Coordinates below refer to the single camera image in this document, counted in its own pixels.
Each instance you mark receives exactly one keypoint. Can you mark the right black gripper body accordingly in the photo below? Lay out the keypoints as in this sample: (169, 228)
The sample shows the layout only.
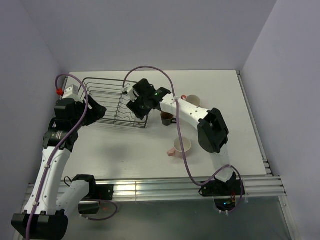
(139, 106)

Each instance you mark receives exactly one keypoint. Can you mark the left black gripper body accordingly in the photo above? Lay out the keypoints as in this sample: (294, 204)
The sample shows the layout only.
(80, 107)

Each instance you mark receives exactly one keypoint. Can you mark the dark wire dish rack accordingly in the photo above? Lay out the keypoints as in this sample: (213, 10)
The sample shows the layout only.
(107, 92)

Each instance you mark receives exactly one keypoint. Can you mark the clear glass cup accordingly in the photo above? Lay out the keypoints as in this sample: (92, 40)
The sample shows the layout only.
(139, 123)

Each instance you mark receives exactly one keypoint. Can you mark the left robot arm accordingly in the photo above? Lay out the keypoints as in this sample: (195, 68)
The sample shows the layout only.
(45, 216)

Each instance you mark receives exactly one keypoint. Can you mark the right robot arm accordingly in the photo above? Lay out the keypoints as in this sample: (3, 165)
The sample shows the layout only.
(211, 127)

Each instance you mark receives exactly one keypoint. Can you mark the dark grey mug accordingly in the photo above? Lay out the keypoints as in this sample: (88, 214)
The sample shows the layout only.
(167, 119)

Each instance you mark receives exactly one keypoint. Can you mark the orange mug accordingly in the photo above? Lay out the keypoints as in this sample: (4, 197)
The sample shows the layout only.
(192, 99)

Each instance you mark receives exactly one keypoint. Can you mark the pink mug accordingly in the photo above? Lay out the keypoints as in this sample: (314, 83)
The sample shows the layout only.
(177, 150)

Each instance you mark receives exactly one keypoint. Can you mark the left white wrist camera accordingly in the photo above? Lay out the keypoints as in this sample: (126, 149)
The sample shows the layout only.
(71, 92)

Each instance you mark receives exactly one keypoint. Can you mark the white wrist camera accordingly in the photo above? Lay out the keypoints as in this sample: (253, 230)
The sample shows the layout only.
(128, 90)
(71, 92)

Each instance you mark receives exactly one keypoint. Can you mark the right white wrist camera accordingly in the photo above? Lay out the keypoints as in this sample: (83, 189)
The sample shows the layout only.
(128, 90)

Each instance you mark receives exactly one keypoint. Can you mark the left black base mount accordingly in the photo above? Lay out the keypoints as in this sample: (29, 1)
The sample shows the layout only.
(105, 191)

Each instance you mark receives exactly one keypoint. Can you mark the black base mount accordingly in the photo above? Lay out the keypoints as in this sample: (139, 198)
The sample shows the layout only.
(105, 191)
(210, 188)

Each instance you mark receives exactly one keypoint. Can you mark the aluminium rail frame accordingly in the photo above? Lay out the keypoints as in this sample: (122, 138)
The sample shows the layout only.
(179, 189)

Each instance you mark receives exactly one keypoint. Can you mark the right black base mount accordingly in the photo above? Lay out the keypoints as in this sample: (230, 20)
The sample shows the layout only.
(210, 188)

